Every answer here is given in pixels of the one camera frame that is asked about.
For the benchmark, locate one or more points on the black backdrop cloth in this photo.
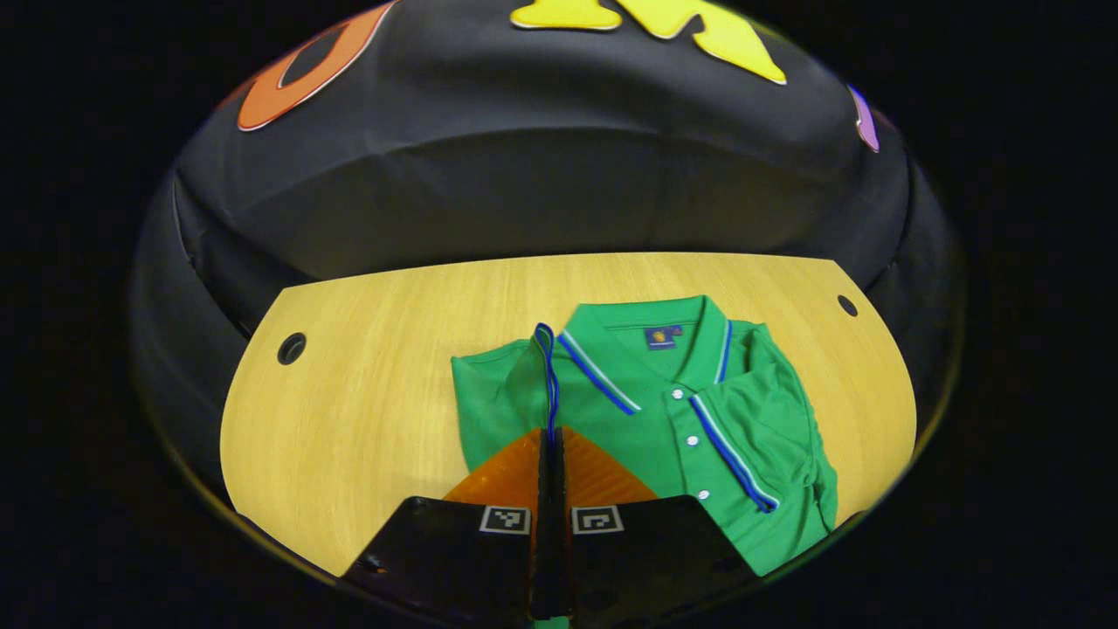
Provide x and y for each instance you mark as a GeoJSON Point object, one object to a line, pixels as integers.
{"type": "Point", "coordinates": [524, 175]}

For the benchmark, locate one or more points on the green T-shirt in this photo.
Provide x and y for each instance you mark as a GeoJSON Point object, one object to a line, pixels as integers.
{"type": "Point", "coordinates": [664, 437]}

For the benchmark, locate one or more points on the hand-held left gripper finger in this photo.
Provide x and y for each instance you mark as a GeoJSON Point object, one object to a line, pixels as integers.
{"type": "Point", "coordinates": [562, 542]}
{"type": "Point", "coordinates": [543, 542]}

